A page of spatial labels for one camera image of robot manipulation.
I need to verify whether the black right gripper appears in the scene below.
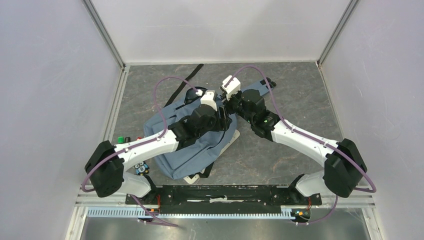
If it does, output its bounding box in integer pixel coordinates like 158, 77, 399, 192
221, 89, 255, 125

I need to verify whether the blue grey backpack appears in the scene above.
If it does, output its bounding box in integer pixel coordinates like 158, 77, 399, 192
143, 63, 277, 180

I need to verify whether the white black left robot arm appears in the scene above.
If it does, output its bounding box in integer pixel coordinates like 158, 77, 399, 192
81, 104, 232, 204

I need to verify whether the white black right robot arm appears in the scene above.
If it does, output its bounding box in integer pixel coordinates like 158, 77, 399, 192
223, 89, 367, 204

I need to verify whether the black white chessboard mat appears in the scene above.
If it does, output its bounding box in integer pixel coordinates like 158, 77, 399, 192
183, 129, 240, 185

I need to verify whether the blue owl toy figure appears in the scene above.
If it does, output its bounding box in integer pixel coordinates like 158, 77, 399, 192
134, 161, 150, 176

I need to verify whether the green cap marker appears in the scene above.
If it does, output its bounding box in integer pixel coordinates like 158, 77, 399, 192
117, 136, 125, 144

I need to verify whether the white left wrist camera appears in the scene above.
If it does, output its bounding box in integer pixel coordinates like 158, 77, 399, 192
195, 89, 218, 112

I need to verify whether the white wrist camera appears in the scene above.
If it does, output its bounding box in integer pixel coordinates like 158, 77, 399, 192
195, 89, 218, 112
220, 75, 241, 100

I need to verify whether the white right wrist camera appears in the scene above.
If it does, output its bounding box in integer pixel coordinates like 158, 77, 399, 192
220, 75, 241, 100

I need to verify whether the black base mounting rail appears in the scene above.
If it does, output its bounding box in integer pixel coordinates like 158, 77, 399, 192
138, 184, 322, 214

